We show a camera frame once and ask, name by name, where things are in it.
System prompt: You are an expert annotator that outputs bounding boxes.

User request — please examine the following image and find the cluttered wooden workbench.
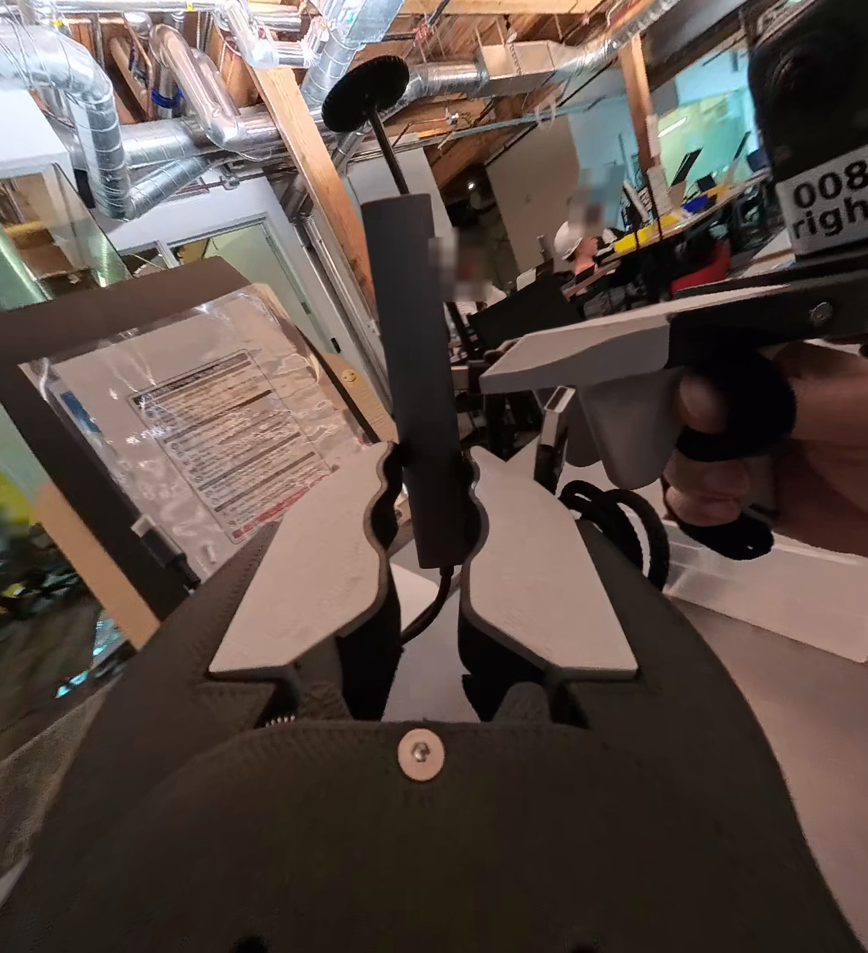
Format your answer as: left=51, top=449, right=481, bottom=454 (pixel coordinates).
left=564, top=175, right=774, bottom=299

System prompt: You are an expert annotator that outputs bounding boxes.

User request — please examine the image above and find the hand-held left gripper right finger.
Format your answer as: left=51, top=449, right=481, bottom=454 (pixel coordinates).
left=458, top=445, right=641, bottom=697

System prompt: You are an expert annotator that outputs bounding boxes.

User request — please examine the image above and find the person's right hand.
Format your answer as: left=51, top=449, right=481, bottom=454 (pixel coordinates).
left=661, top=341, right=868, bottom=567

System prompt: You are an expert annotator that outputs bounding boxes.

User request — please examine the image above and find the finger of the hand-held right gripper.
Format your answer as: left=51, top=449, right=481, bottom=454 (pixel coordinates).
left=479, top=298, right=675, bottom=396

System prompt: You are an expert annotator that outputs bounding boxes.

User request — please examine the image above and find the grey usb hub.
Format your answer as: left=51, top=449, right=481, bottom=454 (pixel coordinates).
left=362, top=194, right=480, bottom=643

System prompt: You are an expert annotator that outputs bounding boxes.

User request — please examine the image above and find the wooden ceiling beam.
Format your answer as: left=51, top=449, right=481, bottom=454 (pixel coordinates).
left=244, top=63, right=377, bottom=299

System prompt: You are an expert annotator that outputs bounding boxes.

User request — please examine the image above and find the black disc on rod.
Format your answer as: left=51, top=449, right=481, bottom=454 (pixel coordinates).
left=321, top=56, right=411, bottom=196

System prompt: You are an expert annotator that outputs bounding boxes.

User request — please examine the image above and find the silver ventilation duct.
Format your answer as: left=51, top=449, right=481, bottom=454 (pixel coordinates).
left=147, top=22, right=286, bottom=150
left=300, top=0, right=495, bottom=176
left=0, top=15, right=208, bottom=222

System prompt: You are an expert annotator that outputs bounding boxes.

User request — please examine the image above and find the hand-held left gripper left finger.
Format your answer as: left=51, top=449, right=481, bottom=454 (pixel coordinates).
left=209, top=441, right=409, bottom=697

